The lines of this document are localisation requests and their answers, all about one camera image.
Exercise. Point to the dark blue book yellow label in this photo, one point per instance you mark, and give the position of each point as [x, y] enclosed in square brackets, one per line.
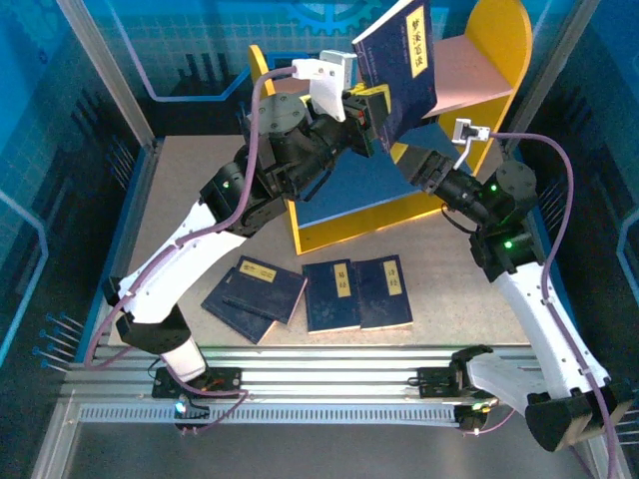
[239, 324]
[384, 309]
[399, 60]
[327, 304]
[264, 294]

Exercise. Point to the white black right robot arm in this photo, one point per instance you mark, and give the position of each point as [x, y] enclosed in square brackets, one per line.
[529, 304]

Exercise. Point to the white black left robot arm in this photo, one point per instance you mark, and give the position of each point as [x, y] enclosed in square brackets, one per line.
[165, 279]

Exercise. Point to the yellow pink blue bookshelf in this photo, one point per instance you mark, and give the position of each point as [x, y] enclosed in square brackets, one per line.
[499, 30]

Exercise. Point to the black connector box with LED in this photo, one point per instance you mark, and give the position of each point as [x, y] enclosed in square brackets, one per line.
[469, 416]
[192, 411]

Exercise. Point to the aluminium frame post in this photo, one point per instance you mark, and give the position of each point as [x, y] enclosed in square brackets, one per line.
[544, 75]
[108, 75]

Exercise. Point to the aluminium table side rail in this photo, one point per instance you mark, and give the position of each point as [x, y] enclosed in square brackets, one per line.
[142, 199]

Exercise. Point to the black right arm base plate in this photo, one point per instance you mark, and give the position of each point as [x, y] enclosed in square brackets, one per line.
[434, 384]

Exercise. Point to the aluminium mounting rail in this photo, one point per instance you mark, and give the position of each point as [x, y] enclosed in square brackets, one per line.
[324, 371]

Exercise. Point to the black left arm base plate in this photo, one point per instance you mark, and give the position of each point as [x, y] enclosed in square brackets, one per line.
[227, 381]

